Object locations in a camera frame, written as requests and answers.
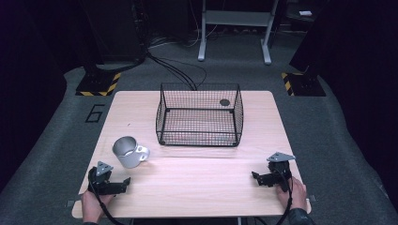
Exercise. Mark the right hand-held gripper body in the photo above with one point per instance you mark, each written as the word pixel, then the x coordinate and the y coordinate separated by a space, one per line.
pixel 281 168

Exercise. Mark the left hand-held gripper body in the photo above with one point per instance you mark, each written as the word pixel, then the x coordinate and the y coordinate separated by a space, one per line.
pixel 99 178

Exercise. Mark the person's left hand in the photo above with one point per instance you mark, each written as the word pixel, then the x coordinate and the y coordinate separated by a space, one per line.
pixel 92 204

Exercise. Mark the person's right hand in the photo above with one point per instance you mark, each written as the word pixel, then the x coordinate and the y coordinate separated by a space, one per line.
pixel 297 193

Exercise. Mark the dark round disc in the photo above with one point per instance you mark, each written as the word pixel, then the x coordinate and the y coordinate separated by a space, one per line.
pixel 224 102

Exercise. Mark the hazard-striped black stand base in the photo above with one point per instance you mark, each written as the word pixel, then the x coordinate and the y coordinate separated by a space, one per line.
pixel 97 84
pixel 305 85

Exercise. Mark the black cabinet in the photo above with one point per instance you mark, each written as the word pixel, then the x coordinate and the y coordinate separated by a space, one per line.
pixel 115 28

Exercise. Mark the small white box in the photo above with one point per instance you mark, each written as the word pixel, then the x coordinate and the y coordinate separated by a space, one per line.
pixel 305 13

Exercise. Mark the white metal stand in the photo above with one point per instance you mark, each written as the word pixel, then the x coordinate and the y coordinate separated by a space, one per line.
pixel 235 18

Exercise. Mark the grey table bracket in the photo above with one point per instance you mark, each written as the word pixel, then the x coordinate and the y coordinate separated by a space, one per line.
pixel 312 198

